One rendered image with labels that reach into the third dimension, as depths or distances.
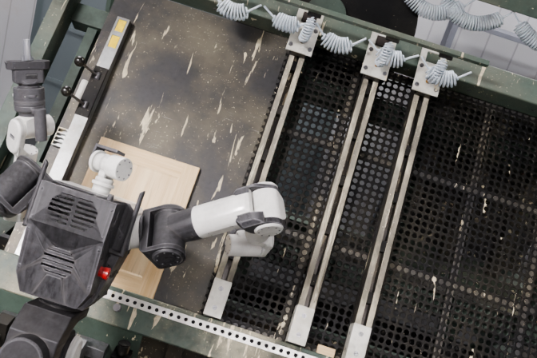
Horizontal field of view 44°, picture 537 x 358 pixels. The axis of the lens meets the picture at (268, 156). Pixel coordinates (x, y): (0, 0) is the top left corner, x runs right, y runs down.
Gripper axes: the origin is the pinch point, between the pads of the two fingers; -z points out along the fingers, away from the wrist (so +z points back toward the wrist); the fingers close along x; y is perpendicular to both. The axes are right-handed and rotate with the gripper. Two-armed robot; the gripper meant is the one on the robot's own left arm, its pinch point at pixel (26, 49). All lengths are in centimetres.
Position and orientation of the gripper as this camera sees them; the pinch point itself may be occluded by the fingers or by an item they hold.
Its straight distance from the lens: 206.9
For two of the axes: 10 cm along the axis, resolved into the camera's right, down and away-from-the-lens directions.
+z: -0.3, 9.7, 2.4
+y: 4.6, 2.2, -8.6
